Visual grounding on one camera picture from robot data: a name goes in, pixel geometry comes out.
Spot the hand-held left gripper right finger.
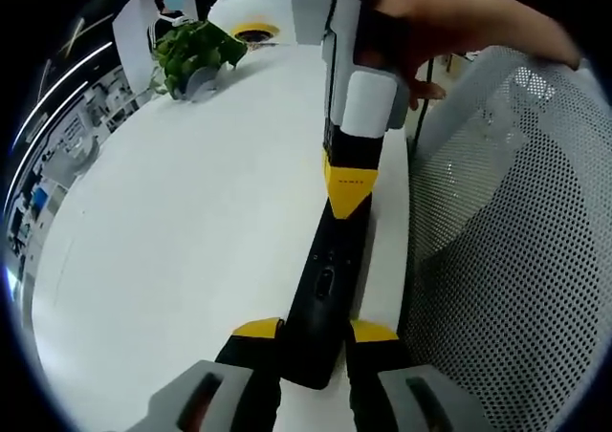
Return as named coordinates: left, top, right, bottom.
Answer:
left=345, top=318, right=485, bottom=432

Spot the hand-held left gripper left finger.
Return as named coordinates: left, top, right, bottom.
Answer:
left=138, top=315, right=285, bottom=432

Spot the black remote control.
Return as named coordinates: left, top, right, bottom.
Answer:
left=281, top=196, right=375, bottom=391

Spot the person's right hand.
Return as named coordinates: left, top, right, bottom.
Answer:
left=361, top=0, right=480, bottom=100

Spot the yellow rimmed round object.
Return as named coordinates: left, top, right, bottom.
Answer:
left=230, top=20, right=281, bottom=45

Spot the green potted plant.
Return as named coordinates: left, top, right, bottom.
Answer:
left=149, top=20, right=251, bottom=103

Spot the white neck device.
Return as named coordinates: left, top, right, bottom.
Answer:
left=159, top=12, right=192, bottom=29

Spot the white mesh office chair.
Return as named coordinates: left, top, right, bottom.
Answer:
left=404, top=43, right=612, bottom=432

